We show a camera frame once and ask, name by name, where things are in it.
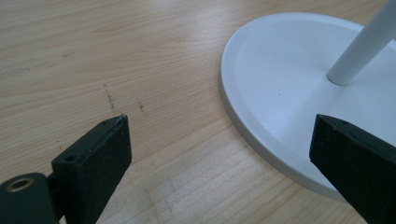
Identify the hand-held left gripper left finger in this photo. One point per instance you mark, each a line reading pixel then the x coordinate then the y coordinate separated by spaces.
pixel 93 161

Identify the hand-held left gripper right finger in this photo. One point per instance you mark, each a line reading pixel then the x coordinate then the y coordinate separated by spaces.
pixel 358 168

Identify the white round stand with pole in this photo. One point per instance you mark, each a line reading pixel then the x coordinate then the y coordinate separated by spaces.
pixel 280 93

